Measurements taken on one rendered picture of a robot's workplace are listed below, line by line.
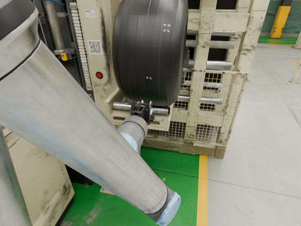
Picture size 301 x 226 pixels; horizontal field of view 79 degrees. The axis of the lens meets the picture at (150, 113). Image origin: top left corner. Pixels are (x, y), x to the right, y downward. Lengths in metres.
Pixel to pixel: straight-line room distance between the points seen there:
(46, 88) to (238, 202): 1.78
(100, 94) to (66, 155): 0.97
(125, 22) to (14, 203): 0.69
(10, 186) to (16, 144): 0.74
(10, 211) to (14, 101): 0.27
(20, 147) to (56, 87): 0.98
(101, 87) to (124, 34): 0.45
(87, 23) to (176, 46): 0.51
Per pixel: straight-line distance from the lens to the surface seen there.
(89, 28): 1.09
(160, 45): 0.78
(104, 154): 0.26
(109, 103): 1.07
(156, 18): 0.82
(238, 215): 1.78
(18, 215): 0.44
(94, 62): 1.13
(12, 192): 0.41
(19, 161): 1.18
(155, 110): 1.04
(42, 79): 0.19
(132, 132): 0.53
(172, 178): 1.85
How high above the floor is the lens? 1.44
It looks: 32 degrees down
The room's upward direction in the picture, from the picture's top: straight up
